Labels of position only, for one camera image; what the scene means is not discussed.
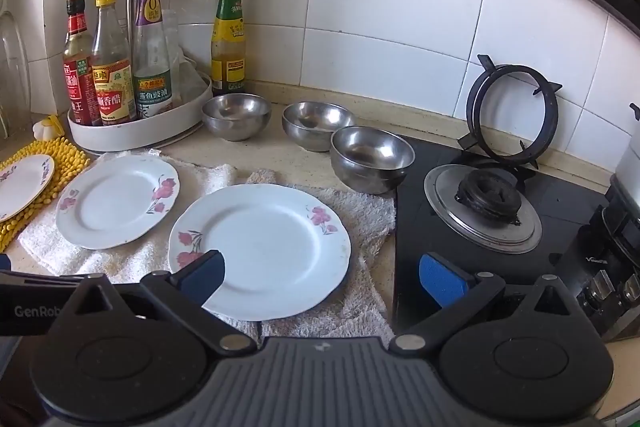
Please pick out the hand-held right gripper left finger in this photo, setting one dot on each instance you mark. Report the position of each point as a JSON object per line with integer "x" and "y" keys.
{"x": 205, "y": 274}

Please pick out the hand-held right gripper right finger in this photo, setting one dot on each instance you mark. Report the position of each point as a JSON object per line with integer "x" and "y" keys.
{"x": 442, "y": 279}

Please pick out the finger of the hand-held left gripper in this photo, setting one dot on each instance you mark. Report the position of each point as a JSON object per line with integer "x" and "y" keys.
{"x": 4, "y": 263}

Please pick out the large white floral plate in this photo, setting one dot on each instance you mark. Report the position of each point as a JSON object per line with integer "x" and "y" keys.
{"x": 270, "y": 237}

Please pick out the small white floral plate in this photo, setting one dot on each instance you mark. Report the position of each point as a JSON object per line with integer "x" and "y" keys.
{"x": 20, "y": 184}

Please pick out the medium white floral plate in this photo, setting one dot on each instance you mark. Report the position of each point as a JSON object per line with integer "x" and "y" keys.
{"x": 115, "y": 202}

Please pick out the steel bowl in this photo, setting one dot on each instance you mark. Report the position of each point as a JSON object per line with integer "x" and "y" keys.
{"x": 317, "y": 119}
{"x": 372, "y": 159}
{"x": 235, "y": 114}

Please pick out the black glass gas stove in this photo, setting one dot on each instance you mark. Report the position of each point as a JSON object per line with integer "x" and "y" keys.
{"x": 415, "y": 217}

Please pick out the white towel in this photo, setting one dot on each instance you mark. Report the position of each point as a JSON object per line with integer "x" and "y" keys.
{"x": 365, "y": 217}

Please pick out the yellow chenille mat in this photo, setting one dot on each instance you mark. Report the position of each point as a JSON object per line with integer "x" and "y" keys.
{"x": 67, "y": 167}

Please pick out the white and yellow dish scrubber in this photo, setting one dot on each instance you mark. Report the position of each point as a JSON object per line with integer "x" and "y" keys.
{"x": 47, "y": 127}

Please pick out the white two-tier condiment rack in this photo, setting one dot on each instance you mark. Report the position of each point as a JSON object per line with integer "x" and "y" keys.
{"x": 150, "y": 132}

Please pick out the black pan support under pot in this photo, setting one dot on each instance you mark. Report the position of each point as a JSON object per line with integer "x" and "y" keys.
{"x": 612, "y": 229}

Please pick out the black round pan support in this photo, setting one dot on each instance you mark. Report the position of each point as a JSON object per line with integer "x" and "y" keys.
{"x": 550, "y": 117}

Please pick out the red cap sauce bottle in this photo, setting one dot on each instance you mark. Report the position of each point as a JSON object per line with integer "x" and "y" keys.
{"x": 77, "y": 82}

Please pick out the large clear glass jar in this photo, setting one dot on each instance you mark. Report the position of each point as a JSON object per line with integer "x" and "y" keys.
{"x": 12, "y": 67}

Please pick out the yellow cap vinegar bottle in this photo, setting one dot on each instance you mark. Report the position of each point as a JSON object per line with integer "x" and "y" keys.
{"x": 112, "y": 92}

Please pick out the clear plastic cup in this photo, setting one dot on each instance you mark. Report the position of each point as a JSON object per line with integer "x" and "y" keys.
{"x": 182, "y": 72}

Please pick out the steel pot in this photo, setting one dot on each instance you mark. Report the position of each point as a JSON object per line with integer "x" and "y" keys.
{"x": 631, "y": 167}

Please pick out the purple label sauce bottle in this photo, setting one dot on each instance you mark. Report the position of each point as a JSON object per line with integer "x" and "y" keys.
{"x": 150, "y": 57}

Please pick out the green label sauce bottle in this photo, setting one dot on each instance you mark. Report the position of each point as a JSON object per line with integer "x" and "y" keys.
{"x": 227, "y": 22}

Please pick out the steel rod with black cap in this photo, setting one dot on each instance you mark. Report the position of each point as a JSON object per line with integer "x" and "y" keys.
{"x": 131, "y": 12}

